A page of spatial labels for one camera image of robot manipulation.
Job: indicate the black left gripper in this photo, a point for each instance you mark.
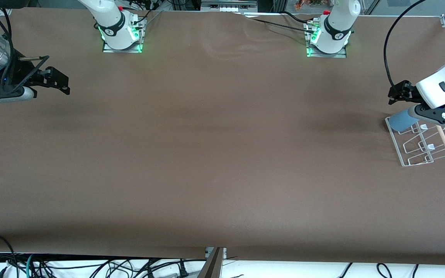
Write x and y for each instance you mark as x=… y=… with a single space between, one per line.
x=405 y=92

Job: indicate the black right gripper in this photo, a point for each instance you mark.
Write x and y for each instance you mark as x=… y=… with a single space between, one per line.
x=21 y=72

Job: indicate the blue plastic cup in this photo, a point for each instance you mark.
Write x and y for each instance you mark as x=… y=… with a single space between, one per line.
x=400 y=120

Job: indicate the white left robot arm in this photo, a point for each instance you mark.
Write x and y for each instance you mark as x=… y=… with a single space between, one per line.
x=440 y=90

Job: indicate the white power strip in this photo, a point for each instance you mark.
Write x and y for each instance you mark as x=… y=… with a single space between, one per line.
x=228 y=5

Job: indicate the brown table cover sheet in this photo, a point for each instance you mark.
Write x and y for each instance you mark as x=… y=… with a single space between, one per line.
x=222 y=173

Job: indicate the black power plug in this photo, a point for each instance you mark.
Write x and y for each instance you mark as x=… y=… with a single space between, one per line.
x=183 y=270

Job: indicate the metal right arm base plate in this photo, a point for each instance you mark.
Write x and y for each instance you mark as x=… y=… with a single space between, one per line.
x=108 y=49

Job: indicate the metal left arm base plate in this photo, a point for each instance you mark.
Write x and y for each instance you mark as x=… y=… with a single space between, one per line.
x=340 y=55

